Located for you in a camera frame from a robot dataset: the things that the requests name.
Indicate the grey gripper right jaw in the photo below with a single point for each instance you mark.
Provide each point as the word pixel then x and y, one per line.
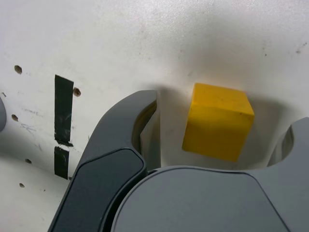
pixel 193 205

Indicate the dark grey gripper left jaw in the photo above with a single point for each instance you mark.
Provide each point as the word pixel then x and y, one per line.
pixel 101 169

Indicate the yellow cube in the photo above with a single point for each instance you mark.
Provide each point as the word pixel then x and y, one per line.
pixel 217 125

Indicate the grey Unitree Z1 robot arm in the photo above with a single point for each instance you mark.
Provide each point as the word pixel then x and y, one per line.
pixel 2 116

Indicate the black tape strip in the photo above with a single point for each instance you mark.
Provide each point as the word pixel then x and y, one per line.
pixel 63 108

